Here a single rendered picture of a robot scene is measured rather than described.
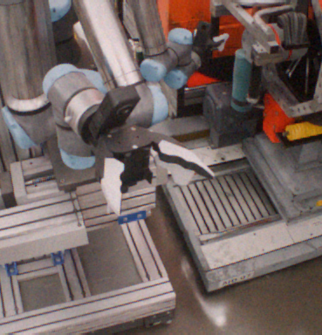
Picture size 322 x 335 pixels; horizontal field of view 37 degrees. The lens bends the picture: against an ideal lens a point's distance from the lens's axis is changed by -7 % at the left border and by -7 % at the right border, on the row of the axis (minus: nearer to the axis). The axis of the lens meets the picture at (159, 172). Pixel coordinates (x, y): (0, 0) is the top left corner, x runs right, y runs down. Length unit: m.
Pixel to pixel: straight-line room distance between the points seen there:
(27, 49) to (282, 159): 1.45
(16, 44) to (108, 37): 0.21
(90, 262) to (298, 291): 0.85
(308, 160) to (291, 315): 0.69
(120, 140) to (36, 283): 1.18
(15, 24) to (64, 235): 0.56
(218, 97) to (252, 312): 0.94
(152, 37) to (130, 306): 0.88
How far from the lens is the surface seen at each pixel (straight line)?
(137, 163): 0.73
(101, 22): 0.95
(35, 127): 1.15
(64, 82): 0.84
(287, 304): 2.04
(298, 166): 2.20
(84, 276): 1.79
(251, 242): 2.08
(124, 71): 0.94
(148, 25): 1.40
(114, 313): 1.71
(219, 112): 2.19
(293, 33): 1.55
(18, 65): 1.07
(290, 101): 1.94
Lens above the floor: 1.72
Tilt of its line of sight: 45 degrees down
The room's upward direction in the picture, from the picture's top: straight up
